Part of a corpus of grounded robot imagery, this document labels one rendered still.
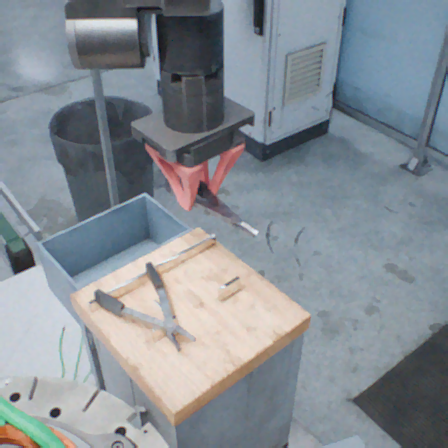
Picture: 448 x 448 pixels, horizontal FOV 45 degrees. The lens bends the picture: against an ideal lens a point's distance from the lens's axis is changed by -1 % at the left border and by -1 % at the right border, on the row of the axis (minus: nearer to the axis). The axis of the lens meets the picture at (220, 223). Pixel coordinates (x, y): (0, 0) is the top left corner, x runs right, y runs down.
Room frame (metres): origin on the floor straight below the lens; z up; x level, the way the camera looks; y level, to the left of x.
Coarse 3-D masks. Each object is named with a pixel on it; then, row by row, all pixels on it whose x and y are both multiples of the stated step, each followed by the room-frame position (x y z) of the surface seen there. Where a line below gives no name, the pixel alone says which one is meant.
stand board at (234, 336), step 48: (192, 240) 0.53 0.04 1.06; (96, 288) 0.44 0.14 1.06; (144, 288) 0.44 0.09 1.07; (192, 288) 0.44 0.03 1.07; (240, 288) 0.44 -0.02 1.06; (144, 336) 0.37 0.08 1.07; (240, 336) 0.37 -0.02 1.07; (288, 336) 0.38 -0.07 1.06; (144, 384) 0.32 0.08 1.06; (192, 384) 0.31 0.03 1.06
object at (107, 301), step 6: (96, 294) 0.41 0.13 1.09; (102, 294) 0.40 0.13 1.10; (108, 294) 0.40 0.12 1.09; (96, 300) 0.41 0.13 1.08; (102, 300) 0.40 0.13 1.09; (108, 300) 0.40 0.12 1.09; (114, 300) 0.40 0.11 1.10; (108, 306) 0.40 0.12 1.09; (114, 306) 0.39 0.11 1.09; (120, 306) 0.39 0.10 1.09; (114, 312) 0.39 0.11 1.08; (120, 312) 0.39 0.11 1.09
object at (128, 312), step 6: (126, 312) 0.38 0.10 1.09; (132, 312) 0.38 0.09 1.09; (138, 312) 0.38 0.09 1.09; (132, 318) 0.38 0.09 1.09; (138, 318) 0.38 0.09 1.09; (144, 318) 0.38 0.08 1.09; (150, 318) 0.38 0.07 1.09; (156, 318) 0.38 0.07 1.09; (150, 324) 0.37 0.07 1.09; (156, 324) 0.37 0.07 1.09; (162, 324) 0.37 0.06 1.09; (162, 330) 0.36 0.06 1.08
